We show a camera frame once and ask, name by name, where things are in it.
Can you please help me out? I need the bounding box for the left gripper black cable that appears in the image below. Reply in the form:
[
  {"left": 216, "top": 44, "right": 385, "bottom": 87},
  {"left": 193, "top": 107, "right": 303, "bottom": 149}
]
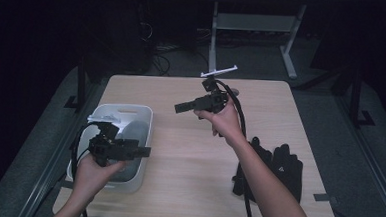
[{"left": 67, "top": 121, "right": 98, "bottom": 217}]

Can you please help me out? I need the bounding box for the black metal stand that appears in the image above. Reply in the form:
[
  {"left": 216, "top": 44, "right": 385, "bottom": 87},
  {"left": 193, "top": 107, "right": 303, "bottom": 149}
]
[
  {"left": 64, "top": 56, "right": 89, "bottom": 111},
  {"left": 347, "top": 68, "right": 378, "bottom": 128}
]

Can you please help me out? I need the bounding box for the aluminium rail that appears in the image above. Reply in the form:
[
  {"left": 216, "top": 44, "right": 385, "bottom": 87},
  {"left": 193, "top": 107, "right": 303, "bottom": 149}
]
[
  {"left": 329, "top": 95, "right": 386, "bottom": 217},
  {"left": 16, "top": 79, "right": 101, "bottom": 217}
]

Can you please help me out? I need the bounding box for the person's left hand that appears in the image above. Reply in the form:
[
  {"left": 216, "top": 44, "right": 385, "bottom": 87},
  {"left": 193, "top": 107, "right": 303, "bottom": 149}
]
[{"left": 72, "top": 152, "right": 128, "bottom": 203}]

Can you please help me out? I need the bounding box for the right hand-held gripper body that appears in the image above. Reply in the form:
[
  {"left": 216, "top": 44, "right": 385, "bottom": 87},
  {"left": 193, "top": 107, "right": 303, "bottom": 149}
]
[{"left": 195, "top": 63, "right": 238, "bottom": 116}]

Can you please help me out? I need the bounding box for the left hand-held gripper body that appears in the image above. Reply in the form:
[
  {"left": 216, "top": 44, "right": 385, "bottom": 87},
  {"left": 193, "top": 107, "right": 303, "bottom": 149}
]
[{"left": 84, "top": 113, "right": 142, "bottom": 170}]

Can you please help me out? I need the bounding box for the person's right hand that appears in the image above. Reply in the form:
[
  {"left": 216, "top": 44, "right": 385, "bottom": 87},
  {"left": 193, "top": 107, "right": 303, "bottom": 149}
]
[{"left": 192, "top": 100, "right": 249, "bottom": 149}]

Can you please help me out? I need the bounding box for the dark computer case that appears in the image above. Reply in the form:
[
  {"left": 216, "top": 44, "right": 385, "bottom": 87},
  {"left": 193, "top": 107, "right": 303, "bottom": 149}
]
[{"left": 82, "top": 0, "right": 158, "bottom": 77}]

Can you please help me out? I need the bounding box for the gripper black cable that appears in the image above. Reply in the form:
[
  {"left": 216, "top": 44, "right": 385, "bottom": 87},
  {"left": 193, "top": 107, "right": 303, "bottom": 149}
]
[
  {"left": 208, "top": 79, "right": 264, "bottom": 217},
  {"left": 67, "top": 121, "right": 98, "bottom": 217}
]

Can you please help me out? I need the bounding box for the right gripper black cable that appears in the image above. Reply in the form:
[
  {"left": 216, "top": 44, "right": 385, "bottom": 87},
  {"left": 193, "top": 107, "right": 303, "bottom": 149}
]
[{"left": 208, "top": 79, "right": 264, "bottom": 217}]

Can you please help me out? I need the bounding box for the white metal desk frame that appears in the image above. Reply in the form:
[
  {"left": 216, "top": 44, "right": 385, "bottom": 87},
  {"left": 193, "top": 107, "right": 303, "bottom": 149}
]
[{"left": 207, "top": 0, "right": 309, "bottom": 81}]

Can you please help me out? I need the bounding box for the bundle of floor cables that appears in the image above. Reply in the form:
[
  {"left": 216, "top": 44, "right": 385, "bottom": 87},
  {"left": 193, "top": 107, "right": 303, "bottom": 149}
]
[{"left": 151, "top": 42, "right": 212, "bottom": 79}]

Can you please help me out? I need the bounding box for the white plastic basin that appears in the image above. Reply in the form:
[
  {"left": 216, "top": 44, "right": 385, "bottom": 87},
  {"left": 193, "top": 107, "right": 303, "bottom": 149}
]
[{"left": 66, "top": 101, "right": 155, "bottom": 194}]

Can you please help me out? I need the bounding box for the plain grey mitten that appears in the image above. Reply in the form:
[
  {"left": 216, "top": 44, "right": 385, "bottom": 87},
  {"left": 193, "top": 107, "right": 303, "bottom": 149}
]
[{"left": 117, "top": 119, "right": 150, "bottom": 147}]

